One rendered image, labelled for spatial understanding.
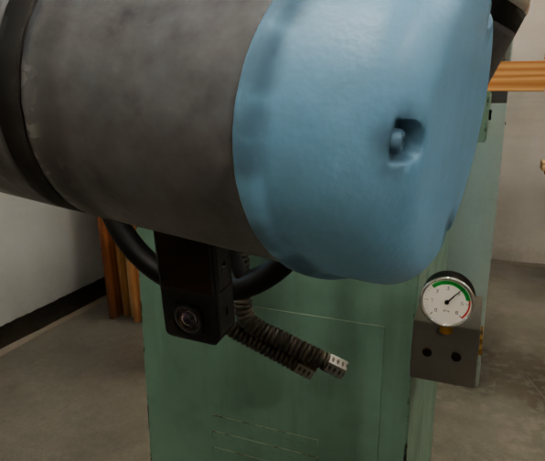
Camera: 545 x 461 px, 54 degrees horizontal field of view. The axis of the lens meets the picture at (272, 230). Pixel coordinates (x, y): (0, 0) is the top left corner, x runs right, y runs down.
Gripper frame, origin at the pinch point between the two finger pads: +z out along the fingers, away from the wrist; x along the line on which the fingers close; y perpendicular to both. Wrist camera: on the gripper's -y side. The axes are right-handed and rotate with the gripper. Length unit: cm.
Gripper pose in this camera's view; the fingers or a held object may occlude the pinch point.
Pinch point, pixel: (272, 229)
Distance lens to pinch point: 49.9
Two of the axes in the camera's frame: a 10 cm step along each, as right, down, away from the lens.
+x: -9.3, -0.9, 3.6
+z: 3.5, 1.3, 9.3
